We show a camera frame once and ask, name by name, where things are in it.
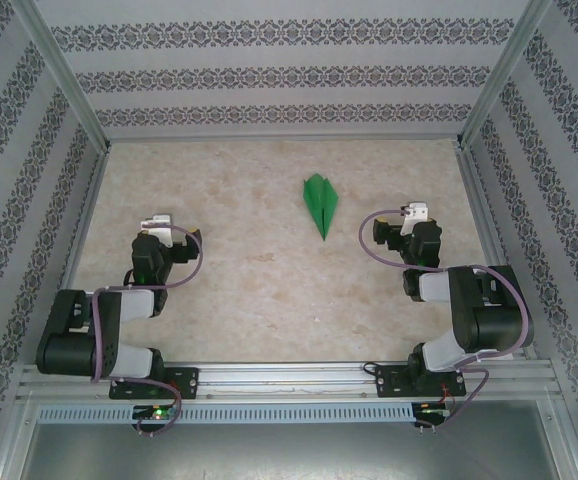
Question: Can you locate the green paper sheet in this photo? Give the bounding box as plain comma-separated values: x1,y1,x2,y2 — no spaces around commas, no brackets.
302,172,341,242

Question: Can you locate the grey sheet metal panel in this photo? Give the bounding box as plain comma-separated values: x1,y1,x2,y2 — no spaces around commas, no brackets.
16,422,565,480

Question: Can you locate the circuit board with green light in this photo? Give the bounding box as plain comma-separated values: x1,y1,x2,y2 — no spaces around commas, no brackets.
132,405,176,421

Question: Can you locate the small circuit board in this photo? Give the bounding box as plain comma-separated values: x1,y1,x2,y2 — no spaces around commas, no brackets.
416,402,453,419

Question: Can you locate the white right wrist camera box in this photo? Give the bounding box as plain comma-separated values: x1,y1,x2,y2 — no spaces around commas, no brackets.
401,200,431,236

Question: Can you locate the aluminium side rail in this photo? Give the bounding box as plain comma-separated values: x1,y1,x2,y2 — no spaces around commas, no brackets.
36,147,113,366
453,144,539,361

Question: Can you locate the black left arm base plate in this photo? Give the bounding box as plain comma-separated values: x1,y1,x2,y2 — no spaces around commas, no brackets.
108,366,200,401

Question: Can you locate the aluminium rail below patterned wall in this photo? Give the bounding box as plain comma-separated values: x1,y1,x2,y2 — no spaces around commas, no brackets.
103,132,465,146

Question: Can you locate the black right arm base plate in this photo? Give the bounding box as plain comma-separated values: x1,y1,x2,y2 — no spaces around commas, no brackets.
376,364,468,400

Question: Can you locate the aluminium frame post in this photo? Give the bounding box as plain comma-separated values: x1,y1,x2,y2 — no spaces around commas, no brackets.
456,0,555,151
11,0,110,154

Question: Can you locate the long aluminium mounting rail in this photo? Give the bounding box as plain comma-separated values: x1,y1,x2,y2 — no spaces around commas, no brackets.
16,357,563,401

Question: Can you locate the grey slotted cable duct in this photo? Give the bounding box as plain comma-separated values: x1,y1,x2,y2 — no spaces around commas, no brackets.
36,403,415,425

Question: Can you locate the aluminium frame strut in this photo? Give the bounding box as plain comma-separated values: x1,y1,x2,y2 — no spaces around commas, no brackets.
0,392,40,480
538,397,578,480

